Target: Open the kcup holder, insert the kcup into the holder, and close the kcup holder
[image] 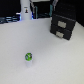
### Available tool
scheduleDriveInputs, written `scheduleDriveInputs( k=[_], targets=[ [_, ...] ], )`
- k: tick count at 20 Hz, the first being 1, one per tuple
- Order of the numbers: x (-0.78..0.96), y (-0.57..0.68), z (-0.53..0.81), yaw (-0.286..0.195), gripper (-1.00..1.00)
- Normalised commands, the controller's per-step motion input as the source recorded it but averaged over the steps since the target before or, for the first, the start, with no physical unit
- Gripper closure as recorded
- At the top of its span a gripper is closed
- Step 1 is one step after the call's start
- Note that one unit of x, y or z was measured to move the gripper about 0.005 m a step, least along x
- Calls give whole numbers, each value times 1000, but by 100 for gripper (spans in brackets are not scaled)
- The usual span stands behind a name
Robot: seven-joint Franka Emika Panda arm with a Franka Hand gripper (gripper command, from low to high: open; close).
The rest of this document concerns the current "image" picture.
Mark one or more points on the green lid kcup pod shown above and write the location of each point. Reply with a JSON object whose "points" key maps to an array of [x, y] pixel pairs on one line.
{"points": [[28, 59]]}

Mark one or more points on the black equipment with blue light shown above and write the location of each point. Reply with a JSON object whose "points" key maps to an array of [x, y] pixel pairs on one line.
{"points": [[9, 19]]}

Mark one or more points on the black kcup holder drawer box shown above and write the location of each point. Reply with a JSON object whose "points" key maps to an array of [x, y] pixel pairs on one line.
{"points": [[62, 26]]}

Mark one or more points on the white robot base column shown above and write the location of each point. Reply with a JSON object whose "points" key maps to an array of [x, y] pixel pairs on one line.
{"points": [[25, 10]]}

